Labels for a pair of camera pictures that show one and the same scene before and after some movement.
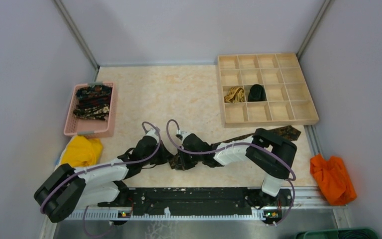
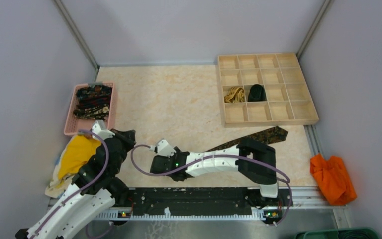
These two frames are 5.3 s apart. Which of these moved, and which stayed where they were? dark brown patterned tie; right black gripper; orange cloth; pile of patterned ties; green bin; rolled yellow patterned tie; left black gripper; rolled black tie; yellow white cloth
Moved: left black gripper; dark brown patterned tie; right black gripper
Stayed: rolled yellow patterned tie; rolled black tie; green bin; pile of patterned ties; orange cloth; yellow white cloth
